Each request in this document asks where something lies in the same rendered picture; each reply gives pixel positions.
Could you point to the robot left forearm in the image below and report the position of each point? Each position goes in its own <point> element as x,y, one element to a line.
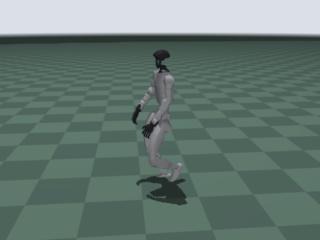
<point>162,109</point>

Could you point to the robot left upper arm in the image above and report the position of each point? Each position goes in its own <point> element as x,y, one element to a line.
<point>168,86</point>

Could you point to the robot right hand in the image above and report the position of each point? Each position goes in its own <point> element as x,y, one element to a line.
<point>136,113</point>

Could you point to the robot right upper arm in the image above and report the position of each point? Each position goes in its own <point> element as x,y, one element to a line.
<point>151,90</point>

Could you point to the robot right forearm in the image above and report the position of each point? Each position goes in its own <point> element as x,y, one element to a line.
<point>145,100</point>

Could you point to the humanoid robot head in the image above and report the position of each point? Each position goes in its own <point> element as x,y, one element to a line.
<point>161,55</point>

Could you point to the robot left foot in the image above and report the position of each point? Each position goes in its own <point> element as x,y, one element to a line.
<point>175,173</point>

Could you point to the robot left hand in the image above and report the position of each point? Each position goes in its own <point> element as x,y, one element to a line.
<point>148,129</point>

